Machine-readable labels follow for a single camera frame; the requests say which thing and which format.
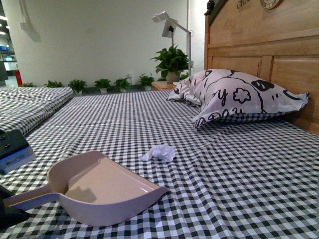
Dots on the folded checkered blanket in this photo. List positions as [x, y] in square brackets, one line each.
[24, 108]

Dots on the wooden bed headboard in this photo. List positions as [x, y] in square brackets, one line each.
[279, 45]

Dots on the small potted plant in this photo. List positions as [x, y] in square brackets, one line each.
[53, 84]
[77, 86]
[122, 84]
[103, 85]
[30, 84]
[146, 81]

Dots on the beige plastic dustpan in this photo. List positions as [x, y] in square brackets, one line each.
[93, 189]

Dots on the crumpled white tissue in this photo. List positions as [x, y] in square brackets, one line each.
[162, 152]

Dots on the black white cartoon pillow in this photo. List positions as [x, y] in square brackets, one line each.
[231, 96]

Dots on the white desk lamp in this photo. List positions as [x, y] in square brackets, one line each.
[169, 28]

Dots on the small wooden side table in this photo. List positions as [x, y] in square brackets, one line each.
[162, 85]

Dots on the large potted green plant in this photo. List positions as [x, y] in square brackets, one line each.
[172, 62]

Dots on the black white checkered bedsheet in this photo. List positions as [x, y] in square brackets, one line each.
[257, 180]

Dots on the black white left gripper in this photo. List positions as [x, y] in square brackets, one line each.
[15, 152]

